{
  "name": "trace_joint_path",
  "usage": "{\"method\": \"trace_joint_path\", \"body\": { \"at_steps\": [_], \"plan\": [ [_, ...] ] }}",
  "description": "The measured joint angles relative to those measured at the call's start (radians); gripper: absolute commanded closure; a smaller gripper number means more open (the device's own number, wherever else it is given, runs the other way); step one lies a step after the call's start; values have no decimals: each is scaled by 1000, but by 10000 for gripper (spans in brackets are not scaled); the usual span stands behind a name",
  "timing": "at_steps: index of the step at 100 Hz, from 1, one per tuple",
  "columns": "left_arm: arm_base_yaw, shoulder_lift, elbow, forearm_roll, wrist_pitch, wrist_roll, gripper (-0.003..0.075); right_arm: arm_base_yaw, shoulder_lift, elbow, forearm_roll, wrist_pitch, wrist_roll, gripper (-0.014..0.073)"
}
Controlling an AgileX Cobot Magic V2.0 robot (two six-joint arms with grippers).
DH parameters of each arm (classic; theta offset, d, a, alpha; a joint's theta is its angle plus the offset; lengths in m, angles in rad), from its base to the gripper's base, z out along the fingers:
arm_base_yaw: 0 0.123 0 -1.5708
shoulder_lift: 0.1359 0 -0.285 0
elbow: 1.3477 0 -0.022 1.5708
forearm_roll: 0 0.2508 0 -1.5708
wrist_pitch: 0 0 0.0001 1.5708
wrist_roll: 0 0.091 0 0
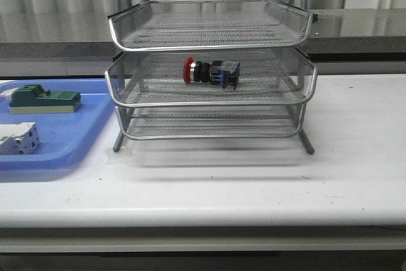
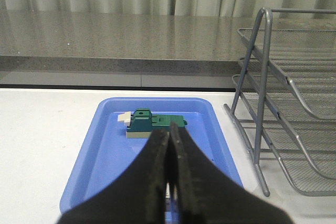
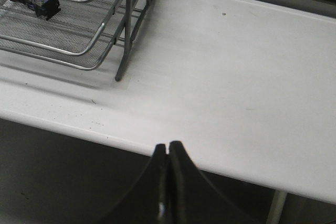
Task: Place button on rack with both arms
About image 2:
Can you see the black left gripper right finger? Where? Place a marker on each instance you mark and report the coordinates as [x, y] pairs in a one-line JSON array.
[[207, 195]]

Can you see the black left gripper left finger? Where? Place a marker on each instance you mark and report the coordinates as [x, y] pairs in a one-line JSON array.
[[136, 196]]

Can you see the silver mesh tray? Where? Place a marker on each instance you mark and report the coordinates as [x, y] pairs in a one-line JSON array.
[[299, 166], [281, 107], [302, 62]]

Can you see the white circuit breaker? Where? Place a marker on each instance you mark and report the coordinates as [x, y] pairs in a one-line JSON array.
[[171, 198]]

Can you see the blue plastic tray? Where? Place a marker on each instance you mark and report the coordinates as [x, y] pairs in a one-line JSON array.
[[106, 151]]

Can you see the grey stone counter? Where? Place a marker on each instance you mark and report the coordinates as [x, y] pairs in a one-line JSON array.
[[93, 42]]

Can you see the green and beige switch block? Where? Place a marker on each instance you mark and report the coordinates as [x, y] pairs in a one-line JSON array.
[[141, 122]]

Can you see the grey metal rack frame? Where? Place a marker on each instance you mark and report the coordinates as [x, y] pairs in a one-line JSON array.
[[255, 65]]

